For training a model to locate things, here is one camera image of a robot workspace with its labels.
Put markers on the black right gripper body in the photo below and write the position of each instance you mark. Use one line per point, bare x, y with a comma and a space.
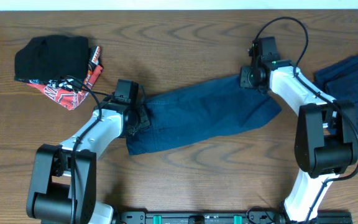
248, 78

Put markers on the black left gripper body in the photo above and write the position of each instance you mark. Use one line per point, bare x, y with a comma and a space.
140, 120

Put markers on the dark blue denim shorts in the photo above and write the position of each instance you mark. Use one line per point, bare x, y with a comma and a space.
196, 113

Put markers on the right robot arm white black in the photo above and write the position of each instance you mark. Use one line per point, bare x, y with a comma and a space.
326, 141

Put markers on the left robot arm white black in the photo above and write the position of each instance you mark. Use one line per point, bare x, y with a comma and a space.
63, 184

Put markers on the red black printed garment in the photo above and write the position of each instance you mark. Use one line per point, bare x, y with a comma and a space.
69, 94

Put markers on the folded black garment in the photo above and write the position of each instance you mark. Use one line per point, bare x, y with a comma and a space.
52, 57

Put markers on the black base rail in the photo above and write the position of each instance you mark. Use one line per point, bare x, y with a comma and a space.
252, 217

